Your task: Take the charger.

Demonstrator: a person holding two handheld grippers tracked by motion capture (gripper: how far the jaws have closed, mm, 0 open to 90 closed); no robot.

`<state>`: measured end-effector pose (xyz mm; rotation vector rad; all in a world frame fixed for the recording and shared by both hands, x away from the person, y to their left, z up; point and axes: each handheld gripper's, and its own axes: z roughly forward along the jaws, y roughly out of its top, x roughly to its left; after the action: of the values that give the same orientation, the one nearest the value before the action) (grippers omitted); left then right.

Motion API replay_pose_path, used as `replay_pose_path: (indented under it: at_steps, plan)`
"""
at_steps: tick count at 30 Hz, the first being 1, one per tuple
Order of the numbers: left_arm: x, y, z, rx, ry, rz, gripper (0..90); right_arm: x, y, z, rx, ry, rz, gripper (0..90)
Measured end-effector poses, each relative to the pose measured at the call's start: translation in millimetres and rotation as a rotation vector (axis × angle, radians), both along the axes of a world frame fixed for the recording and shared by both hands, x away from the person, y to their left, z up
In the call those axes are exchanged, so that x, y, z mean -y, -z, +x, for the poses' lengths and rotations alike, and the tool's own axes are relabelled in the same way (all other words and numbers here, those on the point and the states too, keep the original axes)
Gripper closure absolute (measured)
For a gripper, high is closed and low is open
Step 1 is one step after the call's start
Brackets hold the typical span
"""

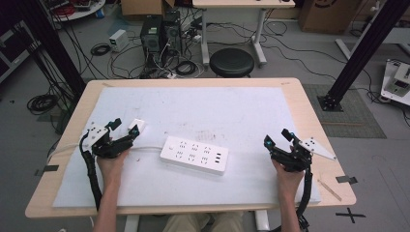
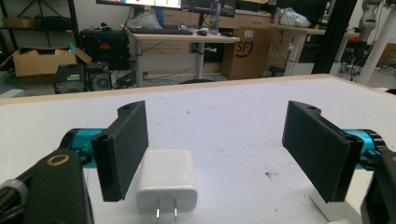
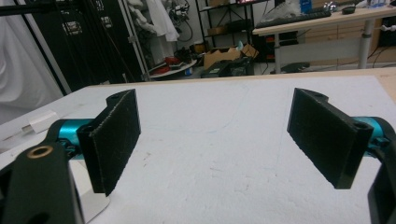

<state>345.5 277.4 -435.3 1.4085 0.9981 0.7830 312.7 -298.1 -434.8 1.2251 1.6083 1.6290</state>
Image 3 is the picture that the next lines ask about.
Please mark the blue box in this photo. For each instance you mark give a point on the blue box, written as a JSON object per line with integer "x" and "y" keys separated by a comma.
{"x": 305, "y": 6}

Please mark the black computer mouse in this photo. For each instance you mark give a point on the black computer mouse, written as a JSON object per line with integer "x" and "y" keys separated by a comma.
{"x": 348, "y": 10}

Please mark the light wooden desk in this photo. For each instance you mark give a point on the light wooden desk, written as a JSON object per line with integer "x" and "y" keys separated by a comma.
{"x": 342, "y": 18}

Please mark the white hanging cloth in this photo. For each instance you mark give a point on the white hanging cloth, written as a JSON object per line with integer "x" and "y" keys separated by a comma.
{"x": 162, "y": 18}

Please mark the white curtain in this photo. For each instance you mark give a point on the white curtain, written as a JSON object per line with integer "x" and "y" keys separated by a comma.
{"x": 21, "y": 62}

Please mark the white plastic bag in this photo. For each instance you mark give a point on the white plastic bag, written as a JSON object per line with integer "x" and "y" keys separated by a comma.
{"x": 283, "y": 9}

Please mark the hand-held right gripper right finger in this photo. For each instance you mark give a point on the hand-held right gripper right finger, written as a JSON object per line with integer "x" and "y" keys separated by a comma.
{"x": 323, "y": 137}

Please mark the black equipment rack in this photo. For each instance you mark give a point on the black equipment rack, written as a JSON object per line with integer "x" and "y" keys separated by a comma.
{"x": 84, "y": 43}

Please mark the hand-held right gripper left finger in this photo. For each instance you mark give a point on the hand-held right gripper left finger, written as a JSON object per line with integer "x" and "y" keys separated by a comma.
{"x": 113, "y": 140}

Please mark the round white board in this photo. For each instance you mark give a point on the round white board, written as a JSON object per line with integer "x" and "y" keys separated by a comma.
{"x": 174, "y": 69}

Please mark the black equipment case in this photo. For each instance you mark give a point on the black equipment case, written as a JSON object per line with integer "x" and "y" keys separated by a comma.
{"x": 229, "y": 68}

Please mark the black metal shelf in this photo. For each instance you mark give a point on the black metal shelf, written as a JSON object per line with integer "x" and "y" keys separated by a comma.
{"x": 229, "y": 18}

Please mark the black keyboard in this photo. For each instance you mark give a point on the black keyboard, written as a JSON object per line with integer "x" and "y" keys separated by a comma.
{"x": 292, "y": 18}

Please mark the black chair base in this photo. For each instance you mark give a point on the black chair base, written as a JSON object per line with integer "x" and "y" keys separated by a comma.
{"x": 291, "y": 67}

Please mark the white charger adapter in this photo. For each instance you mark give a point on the white charger adapter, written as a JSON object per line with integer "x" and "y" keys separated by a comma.
{"x": 43, "y": 122}

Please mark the brown cardboard box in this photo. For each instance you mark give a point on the brown cardboard box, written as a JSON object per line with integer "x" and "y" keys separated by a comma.
{"x": 222, "y": 55}

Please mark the silver metal stand pole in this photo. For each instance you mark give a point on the silver metal stand pole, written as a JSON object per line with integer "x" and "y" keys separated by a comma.
{"x": 132, "y": 37}

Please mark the white foam mat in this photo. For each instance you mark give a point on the white foam mat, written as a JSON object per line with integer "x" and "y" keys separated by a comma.
{"x": 218, "y": 149}

